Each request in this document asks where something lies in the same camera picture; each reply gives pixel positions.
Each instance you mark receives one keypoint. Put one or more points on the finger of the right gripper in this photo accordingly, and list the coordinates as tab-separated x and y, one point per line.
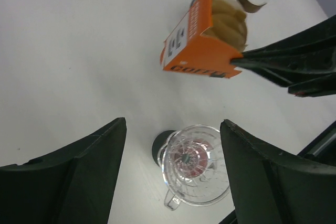
301	77
316	43

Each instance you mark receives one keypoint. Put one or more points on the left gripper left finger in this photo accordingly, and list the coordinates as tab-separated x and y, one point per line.
74	184

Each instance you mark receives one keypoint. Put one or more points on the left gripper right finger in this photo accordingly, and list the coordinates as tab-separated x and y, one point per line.
278	182

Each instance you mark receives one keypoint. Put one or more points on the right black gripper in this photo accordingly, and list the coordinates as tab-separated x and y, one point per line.
315	150

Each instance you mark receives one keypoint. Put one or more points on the clear glass dripper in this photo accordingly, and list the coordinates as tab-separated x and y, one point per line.
192	176

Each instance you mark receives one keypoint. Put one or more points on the glass carafe with red rim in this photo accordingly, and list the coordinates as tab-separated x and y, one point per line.
160	143

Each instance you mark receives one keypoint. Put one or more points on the orange coffee filter box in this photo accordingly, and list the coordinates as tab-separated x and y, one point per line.
188	50

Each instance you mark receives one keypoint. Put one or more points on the brown paper coffee filters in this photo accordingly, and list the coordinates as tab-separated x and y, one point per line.
229	23

